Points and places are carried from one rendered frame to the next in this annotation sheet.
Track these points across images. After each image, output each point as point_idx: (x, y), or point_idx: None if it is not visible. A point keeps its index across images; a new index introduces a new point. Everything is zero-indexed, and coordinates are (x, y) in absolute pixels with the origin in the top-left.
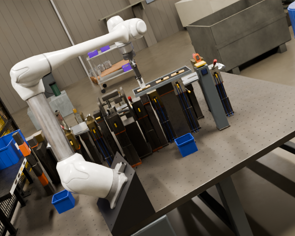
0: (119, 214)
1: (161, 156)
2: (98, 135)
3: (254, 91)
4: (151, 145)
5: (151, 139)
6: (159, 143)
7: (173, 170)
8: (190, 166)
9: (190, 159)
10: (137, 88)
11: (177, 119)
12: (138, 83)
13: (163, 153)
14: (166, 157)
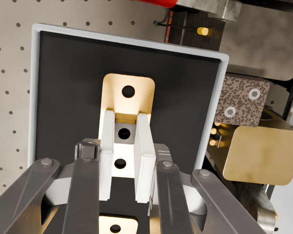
0: None
1: (119, 19)
2: None
3: None
4: (175, 13)
5: (176, 24)
6: (169, 42)
7: (9, 17)
8: None
9: (26, 74)
10: (205, 97)
11: None
12: (147, 129)
13: (132, 31)
14: (100, 31)
